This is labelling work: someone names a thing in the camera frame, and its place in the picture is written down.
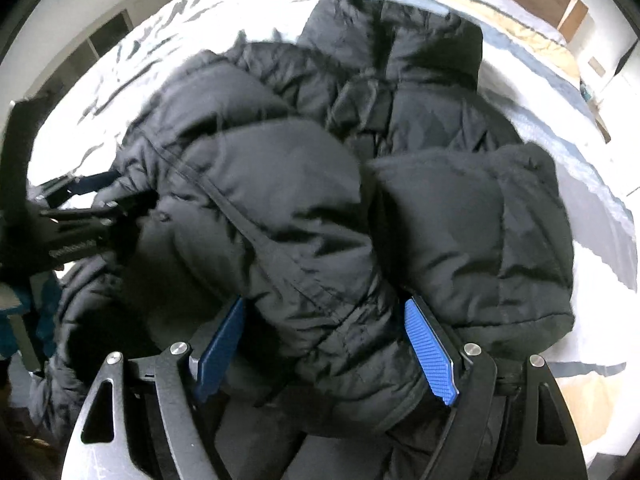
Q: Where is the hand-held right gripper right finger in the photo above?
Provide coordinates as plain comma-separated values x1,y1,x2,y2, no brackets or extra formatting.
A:
404,296,588,480

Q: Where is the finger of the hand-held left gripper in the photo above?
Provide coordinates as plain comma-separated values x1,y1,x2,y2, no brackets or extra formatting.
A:
31,169,122,209
40,191,159,227

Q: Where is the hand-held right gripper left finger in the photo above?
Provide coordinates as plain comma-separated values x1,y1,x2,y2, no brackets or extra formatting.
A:
62,297,246,480

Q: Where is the black puffer jacket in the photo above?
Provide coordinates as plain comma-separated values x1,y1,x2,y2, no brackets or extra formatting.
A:
30,0,576,480

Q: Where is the person's teal clothing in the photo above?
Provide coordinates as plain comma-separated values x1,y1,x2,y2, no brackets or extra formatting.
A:
0,270,63,361

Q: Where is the white cabinet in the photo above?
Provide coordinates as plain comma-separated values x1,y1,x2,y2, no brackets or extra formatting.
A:
30,7,136,106

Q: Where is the bed with white blue duvet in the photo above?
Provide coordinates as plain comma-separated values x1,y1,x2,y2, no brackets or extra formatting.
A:
25,0,640,461

